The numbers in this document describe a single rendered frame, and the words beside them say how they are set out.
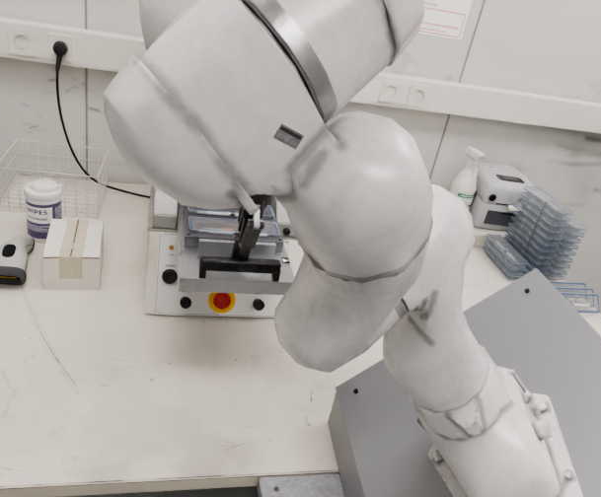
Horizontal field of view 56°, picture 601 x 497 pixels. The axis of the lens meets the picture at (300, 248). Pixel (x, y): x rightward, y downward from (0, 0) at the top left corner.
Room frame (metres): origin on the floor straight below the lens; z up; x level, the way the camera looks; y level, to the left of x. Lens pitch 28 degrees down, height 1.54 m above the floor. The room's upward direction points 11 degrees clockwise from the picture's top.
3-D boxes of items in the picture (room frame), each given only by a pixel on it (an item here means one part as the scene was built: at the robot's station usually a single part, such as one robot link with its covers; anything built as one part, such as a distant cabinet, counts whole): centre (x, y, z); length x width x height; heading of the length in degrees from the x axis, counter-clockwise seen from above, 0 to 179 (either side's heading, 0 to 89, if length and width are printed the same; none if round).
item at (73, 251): (1.13, 0.53, 0.80); 0.19 x 0.13 x 0.09; 17
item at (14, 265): (1.09, 0.65, 0.79); 0.20 x 0.08 x 0.08; 17
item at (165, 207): (1.21, 0.34, 0.97); 0.25 x 0.05 x 0.07; 17
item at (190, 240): (1.07, 0.15, 0.98); 0.20 x 0.17 x 0.03; 107
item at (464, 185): (1.82, -0.50, 0.92); 0.09 x 0.08 x 0.25; 24
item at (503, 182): (1.89, -0.64, 0.88); 0.25 x 0.20 x 0.17; 11
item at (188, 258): (1.03, 0.14, 0.97); 0.30 x 0.22 x 0.08; 17
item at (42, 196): (1.25, 0.66, 0.83); 0.09 x 0.09 x 0.15
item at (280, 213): (1.29, 0.07, 0.97); 0.26 x 0.05 x 0.07; 17
